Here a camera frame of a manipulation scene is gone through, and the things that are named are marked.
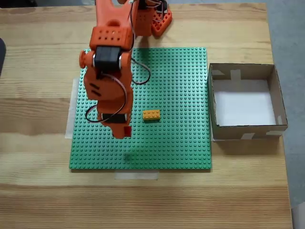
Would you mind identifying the yellow lego block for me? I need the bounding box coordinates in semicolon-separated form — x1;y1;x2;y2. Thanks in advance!
142;109;161;123

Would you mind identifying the green lego baseplate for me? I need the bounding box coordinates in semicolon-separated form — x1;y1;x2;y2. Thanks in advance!
69;47;213;172

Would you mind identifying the brown cardboard box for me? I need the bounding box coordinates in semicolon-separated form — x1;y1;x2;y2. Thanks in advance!
208;62;289;142

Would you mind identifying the masking tape strip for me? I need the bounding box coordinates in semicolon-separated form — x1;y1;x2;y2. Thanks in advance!
65;77;81;140
113;170;160;180

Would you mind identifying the white paper sheet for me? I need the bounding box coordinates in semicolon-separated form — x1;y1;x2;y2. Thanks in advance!
213;79;277;127

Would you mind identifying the black rounded device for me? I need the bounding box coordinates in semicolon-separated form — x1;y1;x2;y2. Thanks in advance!
0;37;7;77

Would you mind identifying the gripper motor cable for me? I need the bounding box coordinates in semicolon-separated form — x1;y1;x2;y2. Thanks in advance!
85;73;128;124

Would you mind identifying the arm motor cable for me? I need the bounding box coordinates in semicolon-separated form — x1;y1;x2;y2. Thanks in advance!
131;58;152;85

